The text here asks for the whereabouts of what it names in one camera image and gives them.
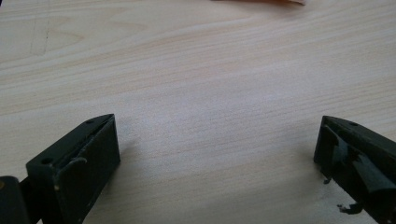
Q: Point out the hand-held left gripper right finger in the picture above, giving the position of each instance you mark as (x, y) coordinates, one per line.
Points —
(367, 161)

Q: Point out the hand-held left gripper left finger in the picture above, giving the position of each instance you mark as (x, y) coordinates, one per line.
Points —
(84, 165)

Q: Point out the pink cloth garment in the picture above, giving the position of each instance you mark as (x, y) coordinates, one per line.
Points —
(280, 1)

